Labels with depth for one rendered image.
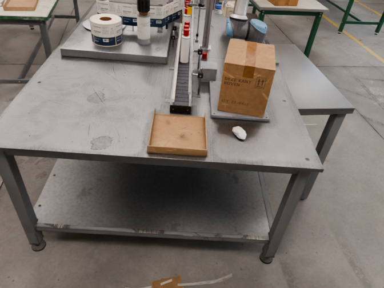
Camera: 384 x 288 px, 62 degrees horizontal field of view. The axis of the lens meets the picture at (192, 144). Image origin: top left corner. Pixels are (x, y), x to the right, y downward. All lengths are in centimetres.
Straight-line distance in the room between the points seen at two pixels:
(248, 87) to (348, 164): 165
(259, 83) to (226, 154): 39
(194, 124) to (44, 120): 71
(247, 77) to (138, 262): 123
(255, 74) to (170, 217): 95
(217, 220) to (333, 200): 104
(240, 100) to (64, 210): 119
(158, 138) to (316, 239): 134
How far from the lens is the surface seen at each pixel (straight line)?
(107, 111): 168
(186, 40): 199
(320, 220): 248
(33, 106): 180
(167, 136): 150
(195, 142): 148
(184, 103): 165
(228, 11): 270
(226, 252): 211
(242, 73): 157
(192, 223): 193
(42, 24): 313
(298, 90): 208
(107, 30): 221
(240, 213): 203
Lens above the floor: 177
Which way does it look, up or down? 40 degrees down
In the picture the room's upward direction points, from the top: 6 degrees clockwise
